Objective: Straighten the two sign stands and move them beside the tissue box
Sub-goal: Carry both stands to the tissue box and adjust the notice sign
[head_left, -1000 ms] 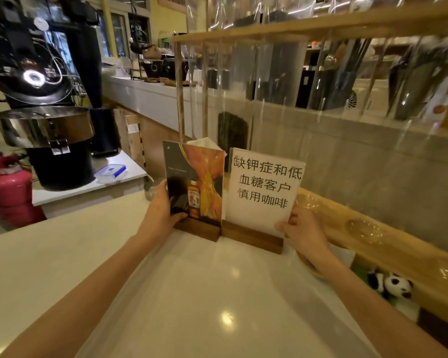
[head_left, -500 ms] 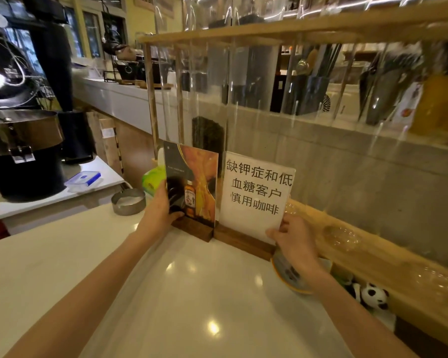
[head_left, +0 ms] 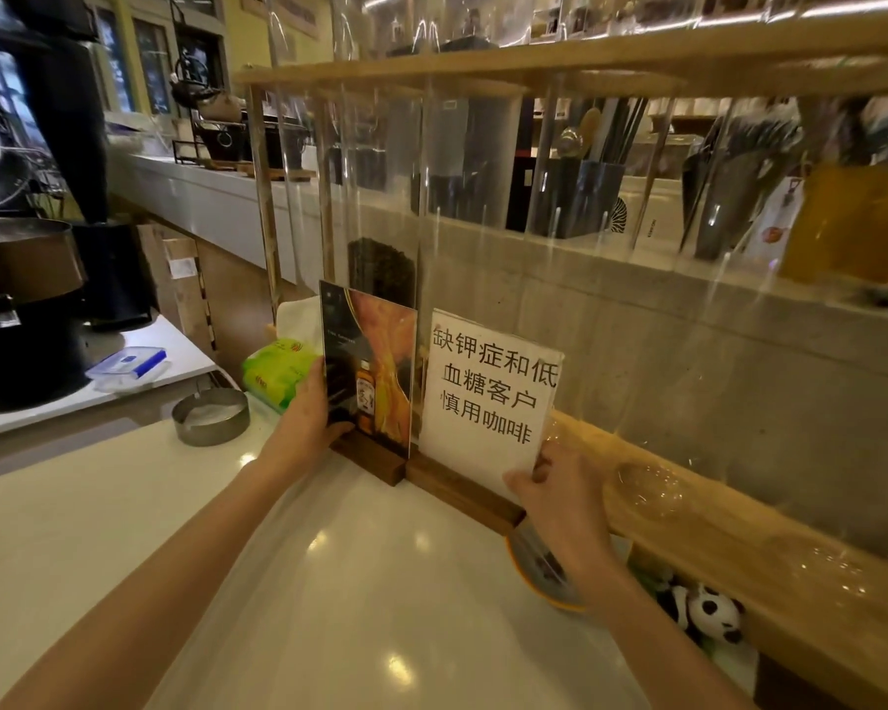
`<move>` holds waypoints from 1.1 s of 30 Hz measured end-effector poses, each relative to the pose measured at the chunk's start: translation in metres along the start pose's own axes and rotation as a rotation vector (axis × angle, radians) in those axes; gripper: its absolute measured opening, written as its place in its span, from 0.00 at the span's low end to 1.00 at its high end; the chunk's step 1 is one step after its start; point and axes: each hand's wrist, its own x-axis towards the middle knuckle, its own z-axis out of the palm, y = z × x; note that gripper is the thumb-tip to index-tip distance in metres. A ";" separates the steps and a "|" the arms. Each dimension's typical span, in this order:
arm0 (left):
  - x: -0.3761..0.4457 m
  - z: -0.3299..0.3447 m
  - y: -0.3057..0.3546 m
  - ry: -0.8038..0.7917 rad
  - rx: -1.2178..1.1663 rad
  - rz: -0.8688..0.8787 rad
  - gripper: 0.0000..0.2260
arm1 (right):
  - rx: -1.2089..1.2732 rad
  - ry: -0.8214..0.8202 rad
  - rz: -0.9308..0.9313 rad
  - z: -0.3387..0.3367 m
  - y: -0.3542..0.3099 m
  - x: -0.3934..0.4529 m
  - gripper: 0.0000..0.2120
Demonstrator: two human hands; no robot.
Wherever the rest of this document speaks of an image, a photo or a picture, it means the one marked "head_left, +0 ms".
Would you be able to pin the clear blue-lid food container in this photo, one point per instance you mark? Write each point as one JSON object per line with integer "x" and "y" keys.
{"x": 126, "y": 365}

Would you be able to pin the row of empty glass tubes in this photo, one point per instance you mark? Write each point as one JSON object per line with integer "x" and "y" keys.
{"x": 651, "y": 480}

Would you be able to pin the person's right hand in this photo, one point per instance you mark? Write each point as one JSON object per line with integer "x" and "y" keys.
{"x": 562, "y": 510}

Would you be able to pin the round metal ashtray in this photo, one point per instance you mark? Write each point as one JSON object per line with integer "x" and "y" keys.
{"x": 211, "y": 428}

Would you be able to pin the white Chinese text sign holder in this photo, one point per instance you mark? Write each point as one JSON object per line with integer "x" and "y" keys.
{"x": 488, "y": 384}

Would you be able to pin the white low table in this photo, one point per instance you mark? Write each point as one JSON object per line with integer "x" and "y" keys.
{"x": 185, "y": 362}

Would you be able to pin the green tissue box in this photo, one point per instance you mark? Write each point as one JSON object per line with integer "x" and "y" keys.
{"x": 274, "y": 369}

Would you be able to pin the person's left forearm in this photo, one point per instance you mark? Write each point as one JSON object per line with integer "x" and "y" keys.
{"x": 155, "y": 598}

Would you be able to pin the person's right forearm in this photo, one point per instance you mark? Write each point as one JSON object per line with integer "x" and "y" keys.
{"x": 658, "y": 643}

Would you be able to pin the whisky advert sign holder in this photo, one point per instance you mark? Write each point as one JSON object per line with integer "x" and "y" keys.
{"x": 374, "y": 340}

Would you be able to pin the black utensil holder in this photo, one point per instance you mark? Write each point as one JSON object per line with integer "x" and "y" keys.
{"x": 584, "y": 199}

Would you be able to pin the yellow translucent container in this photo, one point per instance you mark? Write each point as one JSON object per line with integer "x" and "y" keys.
{"x": 851, "y": 221}

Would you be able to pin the black boxy appliance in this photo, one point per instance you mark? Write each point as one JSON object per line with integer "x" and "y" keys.
{"x": 229, "y": 144}

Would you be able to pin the brown wall signboard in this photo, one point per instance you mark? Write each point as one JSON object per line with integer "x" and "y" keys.
{"x": 288, "y": 10}

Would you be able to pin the white box black fan print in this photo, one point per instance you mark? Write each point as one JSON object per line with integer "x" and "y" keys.
{"x": 658, "y": 221}

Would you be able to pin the person's left hand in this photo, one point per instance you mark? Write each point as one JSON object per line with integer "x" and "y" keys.
{"x": 303, "y": 428}

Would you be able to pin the grey utensil holder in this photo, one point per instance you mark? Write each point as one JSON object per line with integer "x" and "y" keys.
{"x": 732, "y": 206}

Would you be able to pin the white orange-rimmed dish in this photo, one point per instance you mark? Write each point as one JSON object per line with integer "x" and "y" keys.
{"x": 540, "y": 576}

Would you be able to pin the panda plush toy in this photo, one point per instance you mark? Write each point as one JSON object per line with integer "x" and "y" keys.
{"x": 710, "y": 613}

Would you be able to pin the wooden tube rack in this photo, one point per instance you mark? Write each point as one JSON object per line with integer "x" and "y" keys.
{"x": 710, "y": 510}

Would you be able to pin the black kettle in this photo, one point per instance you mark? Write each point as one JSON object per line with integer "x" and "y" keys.
{"x": 200, "y": 96}

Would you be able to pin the glass tube with coffee beans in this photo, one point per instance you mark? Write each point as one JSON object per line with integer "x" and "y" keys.
{"x": 381, "y": 273}

